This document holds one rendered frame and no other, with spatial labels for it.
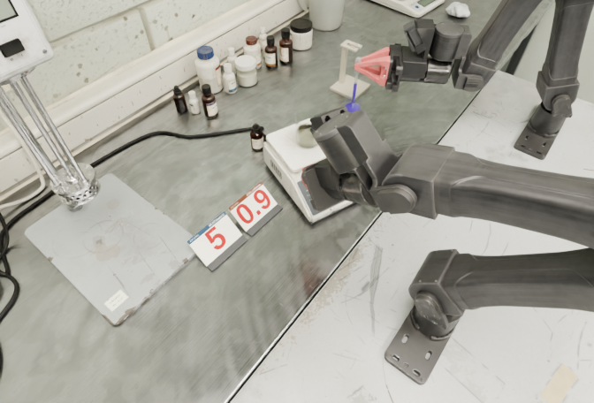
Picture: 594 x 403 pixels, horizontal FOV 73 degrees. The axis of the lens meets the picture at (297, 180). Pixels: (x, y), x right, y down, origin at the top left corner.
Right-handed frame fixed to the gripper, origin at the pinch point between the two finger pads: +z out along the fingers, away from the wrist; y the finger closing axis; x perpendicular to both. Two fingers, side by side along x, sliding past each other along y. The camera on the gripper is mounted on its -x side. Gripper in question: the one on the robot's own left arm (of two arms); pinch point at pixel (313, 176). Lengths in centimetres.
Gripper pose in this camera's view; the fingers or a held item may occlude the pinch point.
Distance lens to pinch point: 70.1
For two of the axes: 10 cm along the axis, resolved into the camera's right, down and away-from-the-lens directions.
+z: -4.0, -0.7, 9.1
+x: 3.3, 9.2, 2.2
